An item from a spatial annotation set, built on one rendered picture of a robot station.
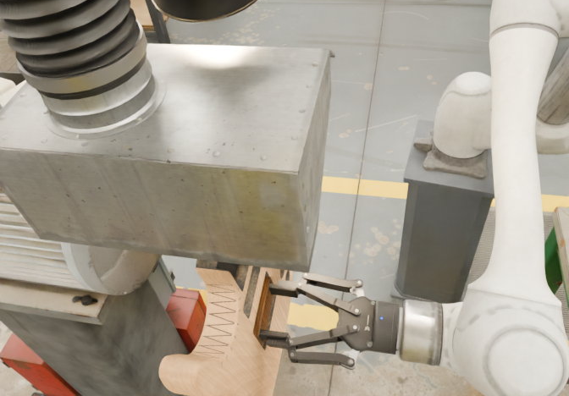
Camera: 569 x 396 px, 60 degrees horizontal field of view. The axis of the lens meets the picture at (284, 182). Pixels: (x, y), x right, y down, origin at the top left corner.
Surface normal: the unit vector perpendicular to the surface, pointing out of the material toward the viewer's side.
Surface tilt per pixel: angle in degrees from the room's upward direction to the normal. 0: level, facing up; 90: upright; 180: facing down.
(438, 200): 90
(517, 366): 40
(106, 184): 90
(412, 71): 0
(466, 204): 90
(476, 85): 6
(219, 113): 0
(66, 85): 90
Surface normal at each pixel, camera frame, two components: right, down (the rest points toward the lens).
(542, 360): -0.23, -0.04
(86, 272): -0.22, 0.62
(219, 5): 0.26, 0.63
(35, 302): -0.10, -0.68
